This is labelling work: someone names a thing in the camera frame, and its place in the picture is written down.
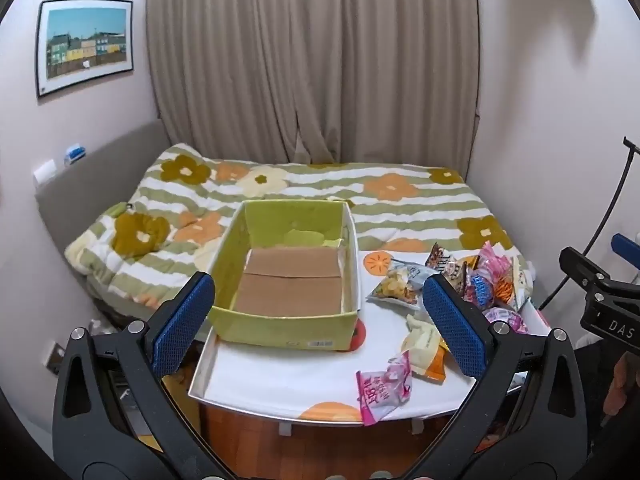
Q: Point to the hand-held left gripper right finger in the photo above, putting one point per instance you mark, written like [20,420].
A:
[455,330]

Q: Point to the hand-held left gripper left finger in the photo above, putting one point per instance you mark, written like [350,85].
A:
[182,327]

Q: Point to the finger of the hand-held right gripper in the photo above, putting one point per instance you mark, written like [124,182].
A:
[582,265]
[627,247]

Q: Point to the cream snack packet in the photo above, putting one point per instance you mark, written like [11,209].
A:
[420,337]

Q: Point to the pink and red snack bag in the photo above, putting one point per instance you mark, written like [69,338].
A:
[441,259]

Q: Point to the green cardboard box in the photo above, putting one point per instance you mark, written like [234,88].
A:
[285,280]

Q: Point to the person's right hand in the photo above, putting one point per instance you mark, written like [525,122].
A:
[617,385]

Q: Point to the blue and red snack packet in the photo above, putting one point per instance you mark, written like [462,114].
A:
[477,287]

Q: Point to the lilac pink snack packet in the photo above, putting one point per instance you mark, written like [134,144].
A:
[505,319]

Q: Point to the orange netted snack packet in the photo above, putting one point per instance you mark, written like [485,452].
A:
[505,285]

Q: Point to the grey yellow chips packet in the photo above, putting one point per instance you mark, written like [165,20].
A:
[397,285]

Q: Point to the pink snack packet with lettering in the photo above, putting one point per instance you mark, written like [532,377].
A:
[382,390]

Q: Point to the white table with orange prints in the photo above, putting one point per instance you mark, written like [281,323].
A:
[300,375]

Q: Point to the floral striped blanket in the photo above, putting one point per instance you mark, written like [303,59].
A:
[400,200]

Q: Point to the grey bed headboard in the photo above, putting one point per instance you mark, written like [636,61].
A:
[95,180]

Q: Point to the small blue white object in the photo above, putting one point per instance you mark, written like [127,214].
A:
[75,154]

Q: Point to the beige curtain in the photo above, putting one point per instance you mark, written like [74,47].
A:
[310,60]

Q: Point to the wall power outlet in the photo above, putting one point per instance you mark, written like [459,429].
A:
[54,359]

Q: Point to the white wall switch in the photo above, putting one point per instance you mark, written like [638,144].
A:
[45,171]

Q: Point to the framed wall picture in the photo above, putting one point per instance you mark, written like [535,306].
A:
[85,45]

